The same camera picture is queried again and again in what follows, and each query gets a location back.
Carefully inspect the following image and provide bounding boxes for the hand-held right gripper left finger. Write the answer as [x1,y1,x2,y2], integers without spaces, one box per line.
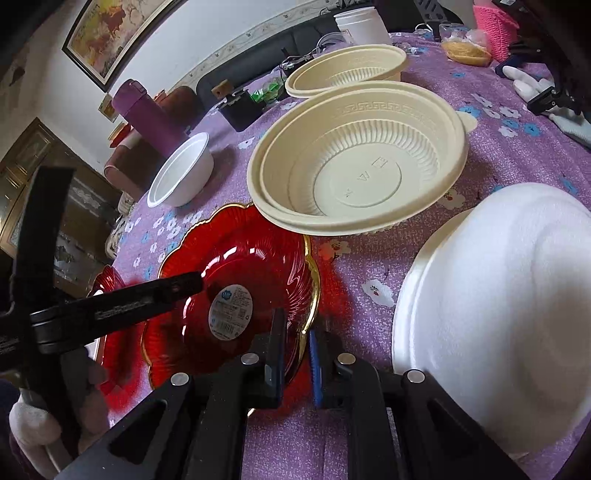
[55,308,288,480]

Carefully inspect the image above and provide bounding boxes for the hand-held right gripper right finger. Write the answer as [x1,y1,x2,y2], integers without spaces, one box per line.
[309,322,532,480]

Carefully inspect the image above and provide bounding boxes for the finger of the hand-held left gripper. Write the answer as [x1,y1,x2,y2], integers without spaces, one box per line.
[30,271,205,355]

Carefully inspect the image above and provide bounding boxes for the large red glass plate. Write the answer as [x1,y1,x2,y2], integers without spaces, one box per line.
[142,203,320,408]

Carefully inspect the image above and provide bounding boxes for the large white foam bowl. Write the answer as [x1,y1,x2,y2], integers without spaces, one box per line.
[392,182,591,459]

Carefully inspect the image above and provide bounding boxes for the person's left hand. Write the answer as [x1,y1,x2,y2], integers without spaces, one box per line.
[9,355,112,468]

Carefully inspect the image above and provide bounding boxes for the wooden glass-door cabinet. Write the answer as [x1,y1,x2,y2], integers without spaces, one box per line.
[0,117,122,298]

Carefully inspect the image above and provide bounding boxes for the small red glass plate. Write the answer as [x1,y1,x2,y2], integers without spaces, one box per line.
[87,265,139,400]

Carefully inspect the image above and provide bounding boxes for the purple floral tablecloth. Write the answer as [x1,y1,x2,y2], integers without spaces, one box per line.
[108,32,591,480]

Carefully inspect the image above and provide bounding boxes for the brown armchair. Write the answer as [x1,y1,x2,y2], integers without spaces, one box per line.
[104,85,200,200]

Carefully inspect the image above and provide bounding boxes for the small white bowl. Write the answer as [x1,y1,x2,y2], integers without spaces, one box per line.
[147,133,216,208]

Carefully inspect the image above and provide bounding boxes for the purple thermos bottle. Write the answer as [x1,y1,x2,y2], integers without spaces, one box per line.
[112,79,191,158]

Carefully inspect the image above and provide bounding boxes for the cream plastic bowl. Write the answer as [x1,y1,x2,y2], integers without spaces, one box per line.
[285,44,408,99]
[247,83,471,237]

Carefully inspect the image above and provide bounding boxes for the black box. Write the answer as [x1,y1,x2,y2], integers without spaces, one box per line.
[219,90,265,133]

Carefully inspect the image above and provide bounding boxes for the green wrappers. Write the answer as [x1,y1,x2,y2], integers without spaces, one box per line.
[249,82,283,103]

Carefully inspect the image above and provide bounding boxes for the black leather sofa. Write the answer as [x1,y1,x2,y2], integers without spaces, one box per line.
[196,18,354,95]

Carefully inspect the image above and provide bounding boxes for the white plastic jar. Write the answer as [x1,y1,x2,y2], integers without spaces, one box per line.
[333,11,391,46]

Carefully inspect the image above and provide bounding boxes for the yellow food in bag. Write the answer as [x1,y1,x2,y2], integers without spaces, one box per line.
[441,39,493,66]

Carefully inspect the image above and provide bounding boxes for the white glove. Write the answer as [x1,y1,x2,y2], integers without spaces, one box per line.
[502,65,591,149]

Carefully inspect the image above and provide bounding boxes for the black clamp tool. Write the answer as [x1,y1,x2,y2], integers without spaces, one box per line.
[526,87,583,117]

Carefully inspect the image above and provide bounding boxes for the pink crochet item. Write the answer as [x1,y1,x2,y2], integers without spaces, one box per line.
[473,0,525,64]

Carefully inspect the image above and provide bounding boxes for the small gold wall frame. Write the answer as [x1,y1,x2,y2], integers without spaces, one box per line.
[98,94,119,123]

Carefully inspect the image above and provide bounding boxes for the framed wall painting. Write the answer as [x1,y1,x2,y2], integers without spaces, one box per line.
[62,0,186,93]

